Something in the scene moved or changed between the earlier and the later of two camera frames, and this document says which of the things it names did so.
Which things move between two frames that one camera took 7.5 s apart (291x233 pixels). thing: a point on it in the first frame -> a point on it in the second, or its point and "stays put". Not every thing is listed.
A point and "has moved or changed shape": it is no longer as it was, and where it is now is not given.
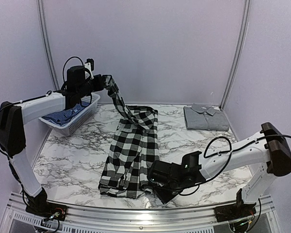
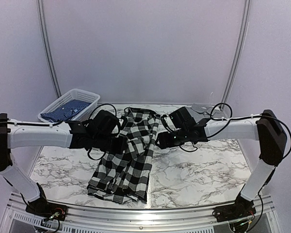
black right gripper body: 174,190 -> 181,139
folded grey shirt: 203,117 stays put
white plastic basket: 65,122 stays put
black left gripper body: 84,90 -> 102,142
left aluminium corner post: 47,43 stays put
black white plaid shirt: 134,146 has moved or changed shape
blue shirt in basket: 61,118 stays put
